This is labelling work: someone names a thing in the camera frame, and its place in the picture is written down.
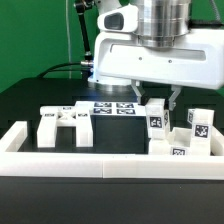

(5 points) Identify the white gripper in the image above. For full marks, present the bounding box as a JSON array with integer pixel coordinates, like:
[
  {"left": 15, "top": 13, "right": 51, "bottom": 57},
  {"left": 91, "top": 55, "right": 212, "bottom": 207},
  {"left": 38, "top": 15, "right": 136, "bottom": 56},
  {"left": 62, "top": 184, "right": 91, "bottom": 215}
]
[{"left": 94, "top": 29, "right": 224, "bottom": 111}]

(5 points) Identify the white chair seat part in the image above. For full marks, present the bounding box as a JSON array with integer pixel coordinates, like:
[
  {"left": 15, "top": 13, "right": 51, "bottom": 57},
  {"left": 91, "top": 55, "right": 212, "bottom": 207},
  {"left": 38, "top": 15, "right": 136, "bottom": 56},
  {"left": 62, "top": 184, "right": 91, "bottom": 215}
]
[{"left": 148, "top": 127, "right": 211, "bottom": 156}]

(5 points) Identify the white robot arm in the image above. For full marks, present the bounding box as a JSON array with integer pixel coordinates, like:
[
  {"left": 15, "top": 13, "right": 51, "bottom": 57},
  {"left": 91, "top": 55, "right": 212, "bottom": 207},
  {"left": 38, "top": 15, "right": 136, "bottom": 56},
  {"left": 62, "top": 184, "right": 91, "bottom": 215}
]
[{"left": 74, "top": 0, "right": 224, "bottom": 108}]

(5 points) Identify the white marker base sheet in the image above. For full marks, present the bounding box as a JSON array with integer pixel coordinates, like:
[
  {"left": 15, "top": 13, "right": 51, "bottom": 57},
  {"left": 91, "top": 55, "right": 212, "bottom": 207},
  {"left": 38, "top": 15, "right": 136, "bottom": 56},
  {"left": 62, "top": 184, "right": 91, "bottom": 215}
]
[{"left": 73, "top": 100, "right": 152, "bottom": 118}]

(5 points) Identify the white chair back frame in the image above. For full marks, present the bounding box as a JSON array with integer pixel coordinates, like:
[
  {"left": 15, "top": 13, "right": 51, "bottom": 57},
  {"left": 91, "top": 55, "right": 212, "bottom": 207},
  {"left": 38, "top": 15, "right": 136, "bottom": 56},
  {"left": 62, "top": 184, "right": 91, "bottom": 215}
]
[{"left": 37, "top": 106, "right": 93, "bottom": 148}]

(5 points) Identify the black cable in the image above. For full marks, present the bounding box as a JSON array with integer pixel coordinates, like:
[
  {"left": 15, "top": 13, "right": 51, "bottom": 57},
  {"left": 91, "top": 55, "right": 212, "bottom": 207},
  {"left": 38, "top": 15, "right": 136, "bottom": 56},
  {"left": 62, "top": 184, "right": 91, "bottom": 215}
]
[{"left": 35, "top": 61, "right": 96, "bottom": 80}]

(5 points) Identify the white U-shaped boundary frame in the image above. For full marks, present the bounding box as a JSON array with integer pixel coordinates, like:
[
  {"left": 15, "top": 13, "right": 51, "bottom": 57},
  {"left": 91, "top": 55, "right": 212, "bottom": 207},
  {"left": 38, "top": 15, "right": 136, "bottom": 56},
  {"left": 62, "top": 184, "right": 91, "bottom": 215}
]
[{"left": 0, "top": 121, "right": 224, "bottom": 180}]

